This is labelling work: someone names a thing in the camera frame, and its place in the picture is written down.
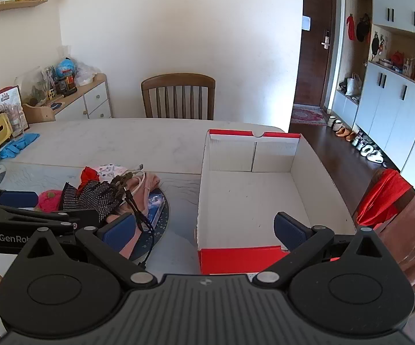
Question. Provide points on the white wooden sideboard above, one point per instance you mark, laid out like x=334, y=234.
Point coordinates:
x=92, y=100

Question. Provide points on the silver door lock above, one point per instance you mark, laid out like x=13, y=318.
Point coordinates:
x=325, y=39

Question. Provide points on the row of shoes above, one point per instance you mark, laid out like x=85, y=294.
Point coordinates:
x=369, y=151

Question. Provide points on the small red cloth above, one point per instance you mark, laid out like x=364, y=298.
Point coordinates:
x=89, y=176

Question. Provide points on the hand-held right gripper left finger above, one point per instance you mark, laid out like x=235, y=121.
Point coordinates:
x=119, y=231

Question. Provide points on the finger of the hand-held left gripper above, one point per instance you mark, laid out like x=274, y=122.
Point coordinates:
x=49, y=215
x=17, y=199

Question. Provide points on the blue cloth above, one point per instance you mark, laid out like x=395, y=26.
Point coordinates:
x=19, y=145

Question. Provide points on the black bag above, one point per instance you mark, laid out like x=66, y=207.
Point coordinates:
x=362, y=28

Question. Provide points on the white paper notice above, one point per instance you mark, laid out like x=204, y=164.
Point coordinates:
x=306, y=22

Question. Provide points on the blue tissue pack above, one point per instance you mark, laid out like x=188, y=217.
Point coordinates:
x=156, y=205

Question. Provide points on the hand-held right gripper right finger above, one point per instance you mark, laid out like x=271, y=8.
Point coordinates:
x=290, y=230

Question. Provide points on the patterned rug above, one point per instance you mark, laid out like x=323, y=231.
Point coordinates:
x=308, y=115

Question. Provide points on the brown wooden chair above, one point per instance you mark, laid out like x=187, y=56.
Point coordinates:
x=178, y=81
x=370, y=187

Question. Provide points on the pink fleece garment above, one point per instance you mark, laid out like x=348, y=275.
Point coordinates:
x=150, y=183

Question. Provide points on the framed picture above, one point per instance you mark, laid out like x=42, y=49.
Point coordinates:
x=11, y=107

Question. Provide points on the red bag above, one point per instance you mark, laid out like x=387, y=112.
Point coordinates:
x=351, y=28

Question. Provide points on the wooden wall shelf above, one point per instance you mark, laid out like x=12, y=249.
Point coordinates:
x=17, y=5

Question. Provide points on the white tote bag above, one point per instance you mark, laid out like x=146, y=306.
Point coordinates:
x=352, y=85

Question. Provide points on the pink strawberry plush toy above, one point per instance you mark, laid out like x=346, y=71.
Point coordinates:
x=49, y=201

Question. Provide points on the red and white cardboard box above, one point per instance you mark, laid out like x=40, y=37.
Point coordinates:
x=247, y=205

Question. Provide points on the black polka dot cloth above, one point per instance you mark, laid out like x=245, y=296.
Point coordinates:
x=96, y=196

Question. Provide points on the large red garment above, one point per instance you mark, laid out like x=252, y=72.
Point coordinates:
x=383, y=197

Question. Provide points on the blue globe toy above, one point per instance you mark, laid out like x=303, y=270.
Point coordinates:
x=65, y=67

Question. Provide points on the white plastic bag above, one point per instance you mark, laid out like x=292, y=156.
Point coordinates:
x=85, y=73

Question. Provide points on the dark brown door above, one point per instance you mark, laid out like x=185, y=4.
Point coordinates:
x=317, y=72

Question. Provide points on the printed table mat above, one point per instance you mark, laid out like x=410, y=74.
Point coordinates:
x=182, y=194

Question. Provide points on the wooden tray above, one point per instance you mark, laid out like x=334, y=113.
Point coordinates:
x=40, y=113

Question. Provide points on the clear plastic bag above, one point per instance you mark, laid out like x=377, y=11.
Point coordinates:
x=33, y=84

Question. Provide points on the white wall cabinet unit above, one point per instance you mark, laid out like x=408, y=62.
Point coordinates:
x=390, y=104

